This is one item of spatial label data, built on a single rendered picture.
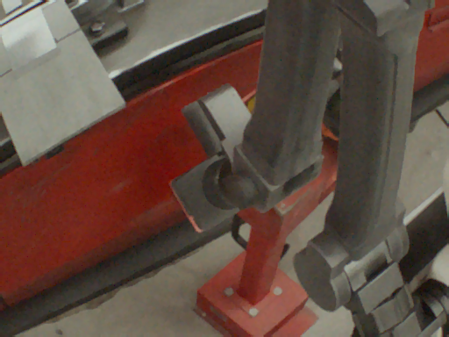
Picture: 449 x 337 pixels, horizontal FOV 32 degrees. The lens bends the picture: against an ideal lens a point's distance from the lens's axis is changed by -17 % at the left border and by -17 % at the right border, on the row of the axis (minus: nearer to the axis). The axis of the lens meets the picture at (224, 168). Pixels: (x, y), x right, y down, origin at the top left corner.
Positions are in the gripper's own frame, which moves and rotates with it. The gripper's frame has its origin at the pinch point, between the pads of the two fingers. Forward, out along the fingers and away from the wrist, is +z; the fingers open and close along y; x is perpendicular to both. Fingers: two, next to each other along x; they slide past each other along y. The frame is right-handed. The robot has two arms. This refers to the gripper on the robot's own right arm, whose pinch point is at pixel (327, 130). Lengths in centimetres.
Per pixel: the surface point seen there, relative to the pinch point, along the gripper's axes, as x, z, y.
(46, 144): 40.0, -14.7, 23.9
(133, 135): 16.9, 19.8, 22.4
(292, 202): 12.5, 1.0, -4.1
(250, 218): 15.1, 11.2, -1.3
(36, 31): 29, -10, 42
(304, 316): -2, 75, -28
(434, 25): -62, 26, 0
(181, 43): 8.3, -1.2, 25.5
